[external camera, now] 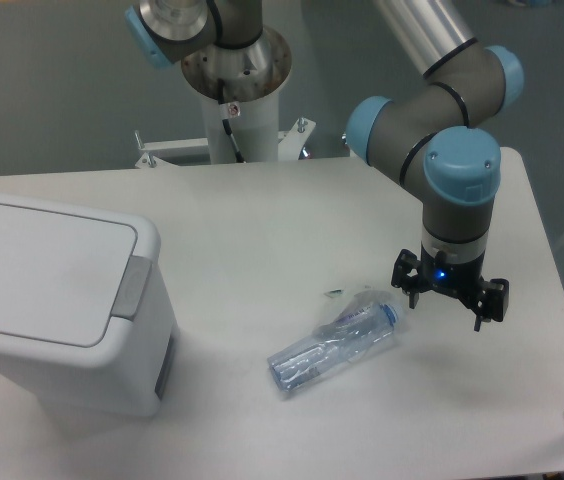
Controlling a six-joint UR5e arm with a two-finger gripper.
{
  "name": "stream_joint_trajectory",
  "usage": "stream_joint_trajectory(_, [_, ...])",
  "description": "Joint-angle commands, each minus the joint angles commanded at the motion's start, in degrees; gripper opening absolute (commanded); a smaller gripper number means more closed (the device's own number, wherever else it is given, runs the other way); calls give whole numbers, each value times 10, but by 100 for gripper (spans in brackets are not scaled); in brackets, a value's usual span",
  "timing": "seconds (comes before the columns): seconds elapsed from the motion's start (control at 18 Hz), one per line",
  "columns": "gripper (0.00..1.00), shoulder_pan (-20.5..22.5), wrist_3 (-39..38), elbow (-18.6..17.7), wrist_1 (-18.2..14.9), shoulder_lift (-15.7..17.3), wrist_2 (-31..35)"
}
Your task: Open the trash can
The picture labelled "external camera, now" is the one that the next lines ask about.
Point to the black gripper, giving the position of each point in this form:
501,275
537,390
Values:
487,299

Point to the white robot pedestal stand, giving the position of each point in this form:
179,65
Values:
239,95

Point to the white push-button trash can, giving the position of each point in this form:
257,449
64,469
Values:
85,316

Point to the crushed clear plastic bottle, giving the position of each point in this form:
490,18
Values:
360,322

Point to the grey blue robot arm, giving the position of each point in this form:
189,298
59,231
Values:
431,146

